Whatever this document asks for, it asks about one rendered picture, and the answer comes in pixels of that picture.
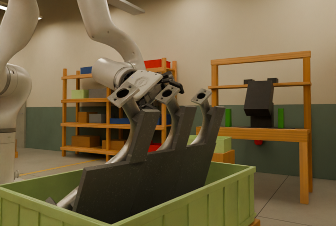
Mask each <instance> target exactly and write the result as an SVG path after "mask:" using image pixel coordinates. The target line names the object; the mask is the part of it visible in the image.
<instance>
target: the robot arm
mask: <svg viewBox="0 0 336 226"><path fill-rule="evenodd" d="M77 3H78V6H79V10H80V13H81V16H82V19H83V23H84V26H85V29H86V32H87V34H88V36H89V37H90V38H91V39H92V40H93V41H96V42H99V43H103V44H106V45H108V46H110V47H112V48H114V49H115V50H116V51H117V52H118V53H119V54H120V55H121V56H122V58H123V60H124V62H116V61H113V60H111V59H108V58H100V59H98V60H97V61H96V62H95V63H94V65H93V66H92V70H91V74H92V77H93V79H94V80H95V81H97V82H98V83H100V84H102V85H104V86H106V87H108V88H110V89H112V90H114V91H115V90H117V89H118V88H119V87H120V86H121V85H123V84H124V83H125V82H126V81H128V82H130V83H131V84H133V85H135V86H136V87H138V88H139V90H140V91H139V92H138V93H136V94H135V95H134V96H133V97H134V99H135V101H136V103H137V105H138V107H139V109H140V110H142V109H158V108H157V107H155V106H153V105H151V104H152V103H153V102H154V101H155V97H156V96H157V95H158V94H159V93H160V92H161V91H162V90H163V89H164V88H165V87H166V86H167V85H166V83H168V82H169V84H170V85H172V86H175V87H177V88H180V91H179V93H181V94H183V93H184V90H183V86H182V84H181V83H178V82H176V81H175V79H174V77H173V75H172V73H171V71H168V72H165V73H163V74H158V73H155V72H151V71H146V67H145V63H144V60H143V57H142V55H141V52H140V50H139V48H138V46H137V44H136V43H135V42H134V40H133V39H132V38H131V37H130V36H129V35H127V34H126V33H125V32H123V31H122V30H120V29H119V28H118V27H116V26H115V25H114V23H113V21H112V18H111V14H110V11H109V7H108V4H107V0H77ZM39 16H40V12H39V8H38V4H37V0H8V6H7V9H6V12H5V14H4V17H3V20H2V23H1V25H0V184H5V183H10V182H16V181H21V180H23V179H21V178H19V176H20V173H19V170H17V171H14V169H15V148H16V126H17V116H18V113H19V111H20V109H21V107H22V106H23V104H24V103H25V101H26V100H27V98H28V97H29V95H30V93H31V90H32V80H31V76H30V74H29V73H28V71H27V70H25V69H24V68H22V67H20V66H17V65H13V64H9V63H8V61H9V60H10V59H11V58H12V57H13V56H14V55H15V54H16V53H18V52H19V51H21V50H22V49H23V48H24V47H25V46H26V45H27V44H28V43H29V41H30V39H31V37H32V35H33V33H34V31H35V28H36V26H37V23H38V20H39Z"/></svg>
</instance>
